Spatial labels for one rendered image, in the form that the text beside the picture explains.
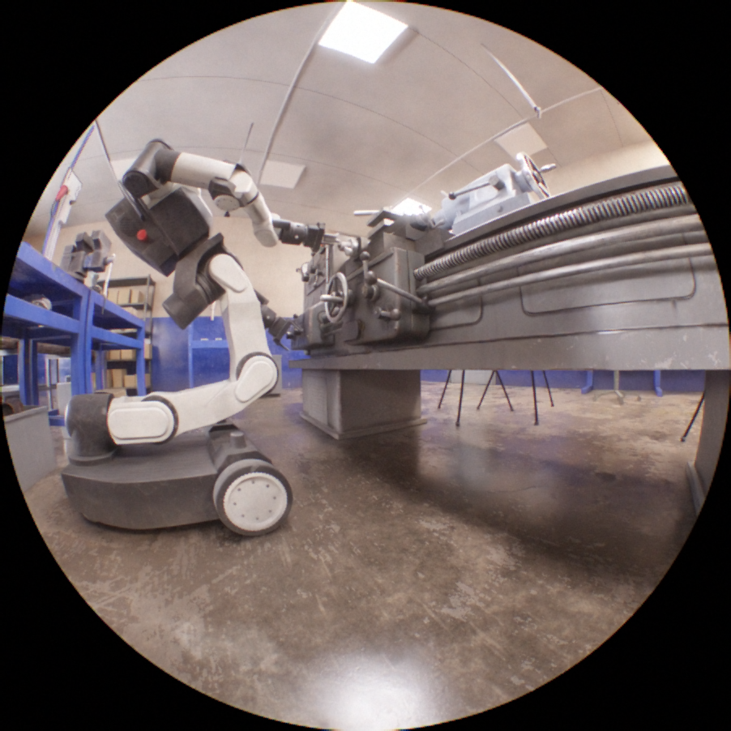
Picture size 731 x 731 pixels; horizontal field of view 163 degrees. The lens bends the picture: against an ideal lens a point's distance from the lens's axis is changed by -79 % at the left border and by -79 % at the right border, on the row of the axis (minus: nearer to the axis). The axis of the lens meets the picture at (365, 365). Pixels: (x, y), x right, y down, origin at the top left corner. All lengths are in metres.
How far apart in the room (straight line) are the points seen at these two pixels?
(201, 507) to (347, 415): 1.01
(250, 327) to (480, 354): 0.65
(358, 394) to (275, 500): 0.95
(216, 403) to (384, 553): 0.60
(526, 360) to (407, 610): 0.50
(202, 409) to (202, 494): 0.26
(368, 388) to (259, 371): 0.86
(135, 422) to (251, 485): 0.36
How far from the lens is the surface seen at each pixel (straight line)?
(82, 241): 1.56
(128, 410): 0.78
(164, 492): 0.69
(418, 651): 0.47
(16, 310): 1.17
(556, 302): 0.68
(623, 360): 0.47
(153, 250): 0.86
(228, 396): 0.78
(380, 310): 0.79
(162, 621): 0.57
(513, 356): 0.52
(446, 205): 1.22
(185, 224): 0.86
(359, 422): 1.51
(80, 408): 0.87
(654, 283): 0.66
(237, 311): 0.81
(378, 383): 1.54
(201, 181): 0.78
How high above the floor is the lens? 0.42
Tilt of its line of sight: level
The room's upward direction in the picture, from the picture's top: 2 degrees counter-clockwise
